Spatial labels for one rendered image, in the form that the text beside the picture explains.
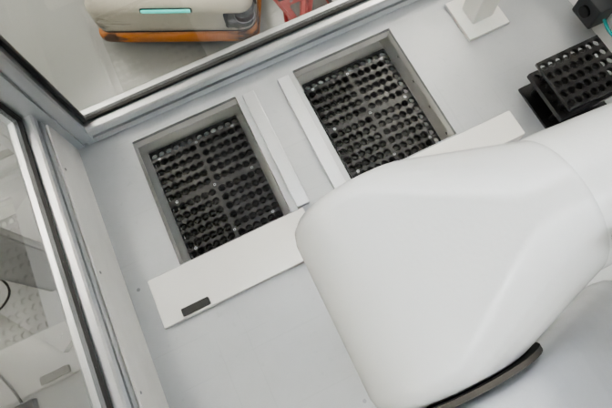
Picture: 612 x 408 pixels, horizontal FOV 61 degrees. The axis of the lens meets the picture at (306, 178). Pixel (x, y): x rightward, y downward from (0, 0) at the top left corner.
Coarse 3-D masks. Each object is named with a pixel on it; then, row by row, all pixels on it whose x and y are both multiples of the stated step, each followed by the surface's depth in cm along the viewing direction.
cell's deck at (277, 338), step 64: (448, 0) 98; (512, 0) 97; (320, 64) 97; (448, 64) 93; (512, 64) 93; (128, 128) 92; (256, 128) 91; (320, 128) 90; (448, 128) 91; (128, 192) 88; (320, 192) 86; (128, 256) 84; (192, 320) 81; (256, 320) 80; (320, 320) 80; (192, 384) 77; (256, 384) 77; (320, 384) 77
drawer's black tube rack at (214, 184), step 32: (160, 160) 95; (192, 160) 94; (224, 160) 94; (256, 160) 94; (192, 192) 92; (224, 192) 92; (256, 192) 95; (192, 224) 93; (224, 224) 90; (256, 224) 93
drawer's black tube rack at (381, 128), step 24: (360, 72) 102; (384, 72) 102; (312, 96) 100; (336, 96) 101; (360, 96) 97; (384, 96) 97; (408, 96) 97; (336, 120) 96; (360, 120) 95; (384, 120) 95; (408, 120) 95; (336, 144) 97; (360, 144) 94; (384, 144) 97; (408, 144) 93; (432, 144) 93; (360, 168) 92
